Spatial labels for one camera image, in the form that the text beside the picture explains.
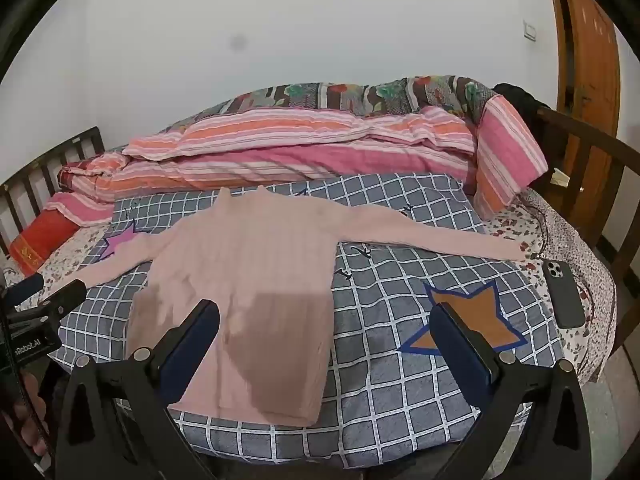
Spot dark clothes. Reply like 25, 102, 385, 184
492, 82, 551, 112

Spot black smartphone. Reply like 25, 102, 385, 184
542, 260, 586, 330

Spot floral patchwork quilt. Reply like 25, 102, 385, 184
165, 76, 501, 131

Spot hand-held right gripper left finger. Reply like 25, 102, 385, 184
55, 299, 221, 480

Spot wooden door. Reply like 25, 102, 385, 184
542, 0, 623, 246

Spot person's left hand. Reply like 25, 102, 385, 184
10, 371, 52, 457

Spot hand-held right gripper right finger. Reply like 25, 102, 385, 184
429, 302, 594, 480

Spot grey checked blanket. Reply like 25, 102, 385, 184
47, 174, 568, 468

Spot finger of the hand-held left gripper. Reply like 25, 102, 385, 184
20, 279, 88, 326
4, 274, 46, 311

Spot thin black cable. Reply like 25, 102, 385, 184
520, 195, 556, 262

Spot pink striped quilt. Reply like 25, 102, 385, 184
47, 95, 550, 226

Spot dark wooden footboard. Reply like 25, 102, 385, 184
535, 105, 640, 356

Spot pink knit sweater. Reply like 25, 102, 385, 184
75, 186, 526, 426

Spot red pillow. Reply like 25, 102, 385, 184
9, 207, 81, 276

